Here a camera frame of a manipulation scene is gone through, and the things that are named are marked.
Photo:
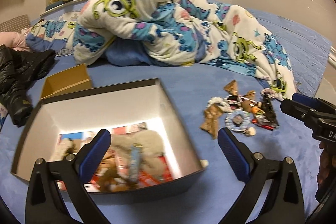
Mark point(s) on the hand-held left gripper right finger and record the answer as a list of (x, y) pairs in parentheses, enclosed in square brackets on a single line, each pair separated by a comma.
[(235, 155)]

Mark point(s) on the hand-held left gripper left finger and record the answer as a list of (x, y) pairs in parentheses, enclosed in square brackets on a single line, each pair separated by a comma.
[(94, 155)]

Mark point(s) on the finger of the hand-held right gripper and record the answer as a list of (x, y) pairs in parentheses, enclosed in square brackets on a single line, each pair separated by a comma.
[(296, 111), (305, 100)]

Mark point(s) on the light blue strip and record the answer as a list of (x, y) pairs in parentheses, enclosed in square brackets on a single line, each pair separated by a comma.
[(136, 161)]

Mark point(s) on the dark grey storage box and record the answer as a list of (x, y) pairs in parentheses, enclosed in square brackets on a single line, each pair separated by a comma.
[(105, 106)]

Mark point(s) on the person's right hand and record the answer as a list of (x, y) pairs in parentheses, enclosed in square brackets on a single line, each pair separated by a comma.
[(323, 166)]

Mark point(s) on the blue bed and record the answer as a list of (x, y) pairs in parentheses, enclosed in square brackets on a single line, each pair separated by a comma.
[(231, 174)]

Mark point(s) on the black hair comb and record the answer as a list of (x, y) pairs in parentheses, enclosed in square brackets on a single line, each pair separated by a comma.
[(269, 108)]

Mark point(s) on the small white round item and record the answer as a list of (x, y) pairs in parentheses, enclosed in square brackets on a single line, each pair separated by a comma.
[(251, 131)]

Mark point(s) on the blue lace scrunchie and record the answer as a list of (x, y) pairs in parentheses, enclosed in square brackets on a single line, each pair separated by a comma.
[(233, 125)]

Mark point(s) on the white round token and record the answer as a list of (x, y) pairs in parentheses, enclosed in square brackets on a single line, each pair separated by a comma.
[(204, 163)]

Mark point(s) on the pink lace scrunchie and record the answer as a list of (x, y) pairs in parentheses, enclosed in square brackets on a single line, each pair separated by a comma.
[(270, 92)]

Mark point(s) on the red flat packet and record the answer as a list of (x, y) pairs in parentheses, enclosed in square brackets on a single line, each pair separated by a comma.
[(262, 123)]

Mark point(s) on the brown crumpled wrapper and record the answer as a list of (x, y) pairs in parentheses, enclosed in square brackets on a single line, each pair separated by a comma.
[(249, 94), (231, 87), (211, 119)]

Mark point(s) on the small brown figure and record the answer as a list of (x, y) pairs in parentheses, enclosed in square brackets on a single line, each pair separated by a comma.
[(246, 104)]

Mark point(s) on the white lace scrunchie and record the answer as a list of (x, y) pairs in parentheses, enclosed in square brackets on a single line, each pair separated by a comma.
[(218, 102)]

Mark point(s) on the plush toys inside box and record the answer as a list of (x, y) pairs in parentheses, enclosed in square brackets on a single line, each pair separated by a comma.
[(149, 180)]

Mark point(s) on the brown cardboard box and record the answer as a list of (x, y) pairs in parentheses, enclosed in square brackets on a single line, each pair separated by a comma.
[(65, 82)]

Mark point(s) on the blue pillow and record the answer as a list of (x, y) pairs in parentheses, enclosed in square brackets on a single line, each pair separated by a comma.
[(126, 56)]

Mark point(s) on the black puffer jacket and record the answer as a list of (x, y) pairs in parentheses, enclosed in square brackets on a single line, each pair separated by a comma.
[(18, 69)]

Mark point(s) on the blue cloth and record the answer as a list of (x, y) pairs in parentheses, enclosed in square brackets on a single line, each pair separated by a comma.
[(39, 43)]

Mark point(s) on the cartoon printed blanket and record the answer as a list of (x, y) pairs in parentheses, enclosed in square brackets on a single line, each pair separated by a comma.
[(162, 37)]

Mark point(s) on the pink cloth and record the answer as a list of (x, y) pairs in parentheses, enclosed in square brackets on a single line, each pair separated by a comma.
[(10, 39)]

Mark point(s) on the grey checked cushion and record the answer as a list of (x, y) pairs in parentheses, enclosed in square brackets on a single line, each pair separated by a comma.
[(14, 23)]

